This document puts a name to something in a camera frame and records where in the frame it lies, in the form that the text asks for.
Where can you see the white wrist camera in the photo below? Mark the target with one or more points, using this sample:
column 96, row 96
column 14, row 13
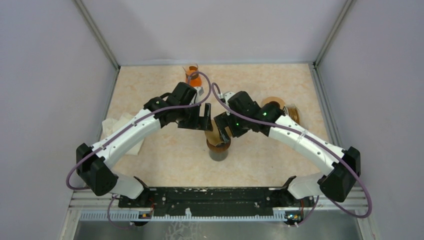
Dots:
column 225, row 96
column 199, row 91

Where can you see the left aluminium frame post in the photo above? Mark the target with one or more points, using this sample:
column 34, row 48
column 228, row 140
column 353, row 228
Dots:
column 96, row 32

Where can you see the coffee filter box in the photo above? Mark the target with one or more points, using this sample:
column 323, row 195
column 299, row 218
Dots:
column 293, row 112

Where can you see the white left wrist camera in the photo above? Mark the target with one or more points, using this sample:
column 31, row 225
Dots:
column 199, row 91

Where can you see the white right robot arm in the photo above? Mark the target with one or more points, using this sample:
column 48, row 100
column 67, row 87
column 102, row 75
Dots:
column 338, row 167

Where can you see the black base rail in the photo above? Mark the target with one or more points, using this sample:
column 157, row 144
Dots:
column 195, row 204

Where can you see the aluminium corner frame post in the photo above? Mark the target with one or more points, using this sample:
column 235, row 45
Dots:
column 333, row 32

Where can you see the brown paper coffee filter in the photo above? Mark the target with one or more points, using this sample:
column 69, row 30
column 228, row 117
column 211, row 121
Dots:
column 213, row 136

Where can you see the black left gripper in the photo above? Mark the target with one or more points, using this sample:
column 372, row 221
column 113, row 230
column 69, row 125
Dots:
column 200, row 123

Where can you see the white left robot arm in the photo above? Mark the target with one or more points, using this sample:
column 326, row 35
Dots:
column 94, row 163

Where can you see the orange glass flask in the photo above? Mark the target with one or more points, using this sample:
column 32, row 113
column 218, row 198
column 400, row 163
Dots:
column 192, row 76

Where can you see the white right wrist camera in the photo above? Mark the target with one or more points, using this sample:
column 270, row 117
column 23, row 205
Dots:
column 225, row 96

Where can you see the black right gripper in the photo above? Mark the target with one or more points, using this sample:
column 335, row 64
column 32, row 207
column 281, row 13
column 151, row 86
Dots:
column 223, row 120

